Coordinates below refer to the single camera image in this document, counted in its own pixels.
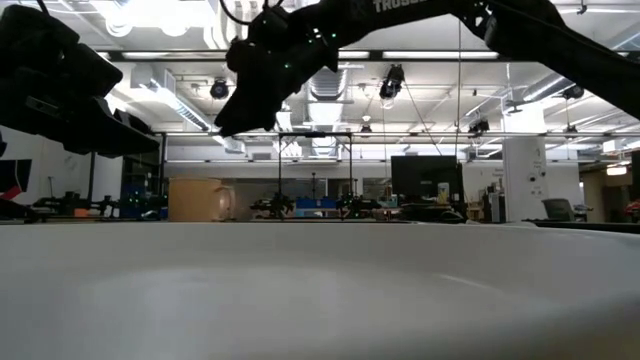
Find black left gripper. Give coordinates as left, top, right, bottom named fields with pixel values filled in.
left=0, top=4, right=161, bottom=156

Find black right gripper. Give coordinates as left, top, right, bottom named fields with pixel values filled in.
left=213, top=7, right=342, bottom=138

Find blue storage bins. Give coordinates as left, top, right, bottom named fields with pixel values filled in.
left=294, top=196, right=339, bottom=218

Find black monitor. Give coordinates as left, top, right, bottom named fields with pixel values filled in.
left=390, top=155, right=465, bottom=205

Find grey office chair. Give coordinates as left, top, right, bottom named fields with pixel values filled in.
left=541, top=197, right=577, bottom=223

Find black gantry frame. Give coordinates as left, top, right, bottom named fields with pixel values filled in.
left=276, top=131, right=355, bottom=221

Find silver ceiling duct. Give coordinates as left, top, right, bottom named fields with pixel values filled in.
left=307, top=67, right=349, bottom=103

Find thin hanging cable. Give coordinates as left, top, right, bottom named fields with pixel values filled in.
left=455, top=19, right=464, bottom=157

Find black aluminium table frame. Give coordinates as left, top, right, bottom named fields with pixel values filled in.
left=0, top=215, right=640, bottom=235

